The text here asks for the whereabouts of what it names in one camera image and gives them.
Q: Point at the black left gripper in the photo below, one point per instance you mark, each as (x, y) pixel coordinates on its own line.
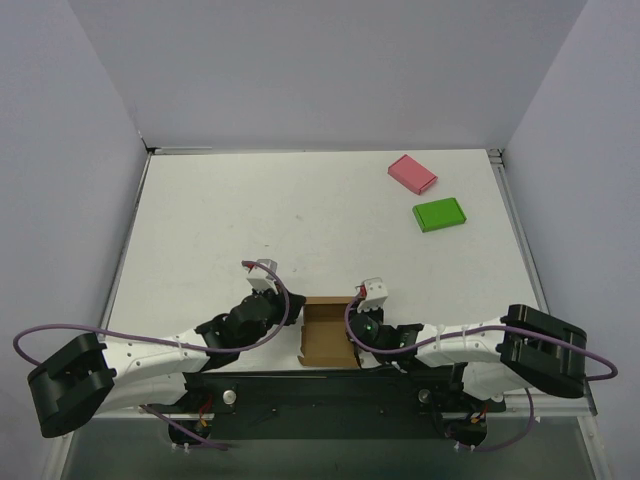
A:
(291, 305)

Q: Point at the pink paper box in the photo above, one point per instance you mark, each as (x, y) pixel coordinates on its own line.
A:
(412, 175)

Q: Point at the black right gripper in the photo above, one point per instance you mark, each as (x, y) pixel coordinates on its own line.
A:
(358, 351)

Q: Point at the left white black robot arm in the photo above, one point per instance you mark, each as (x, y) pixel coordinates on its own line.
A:
(91, 375)

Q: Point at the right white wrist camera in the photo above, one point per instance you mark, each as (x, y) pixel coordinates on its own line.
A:
(372, 294)

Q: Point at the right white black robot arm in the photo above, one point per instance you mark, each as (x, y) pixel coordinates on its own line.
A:
(524, 348)

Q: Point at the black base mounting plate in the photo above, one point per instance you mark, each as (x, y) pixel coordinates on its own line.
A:
(379, 403)

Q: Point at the aluminium table frame rail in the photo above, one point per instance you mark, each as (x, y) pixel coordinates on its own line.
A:
(330, 220)

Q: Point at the brown cardboard paper box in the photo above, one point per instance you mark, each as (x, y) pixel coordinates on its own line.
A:
(324, 341)

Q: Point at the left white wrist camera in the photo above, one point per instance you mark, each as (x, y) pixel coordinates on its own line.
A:
(259, 274)

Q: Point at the green paper box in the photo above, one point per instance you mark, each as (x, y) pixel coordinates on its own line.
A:
(439, 214)

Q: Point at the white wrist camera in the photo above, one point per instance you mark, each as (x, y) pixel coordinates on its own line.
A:
(259, 274)
(372, 294)

